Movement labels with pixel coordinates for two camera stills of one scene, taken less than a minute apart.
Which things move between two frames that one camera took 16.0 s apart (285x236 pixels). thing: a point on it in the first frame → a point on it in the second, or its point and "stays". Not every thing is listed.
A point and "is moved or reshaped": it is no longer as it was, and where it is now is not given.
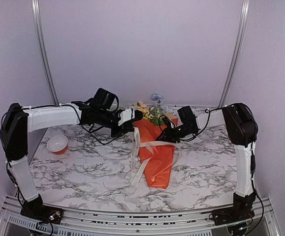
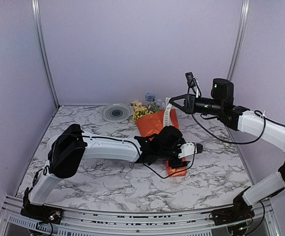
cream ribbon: (148, 145) → (167, 113)
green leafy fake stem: (155, 113) is moved or reshaped
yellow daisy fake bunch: (146, 114) is moved or reshaped
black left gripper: (125, 127) → (177, 163)
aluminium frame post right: (245, 6) stays
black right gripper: (169, 136) → (182, 108)
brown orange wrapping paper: (159, 166) → (153, 124)
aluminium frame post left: (36, 7) stays
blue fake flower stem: (156, 96) → (150, 96)
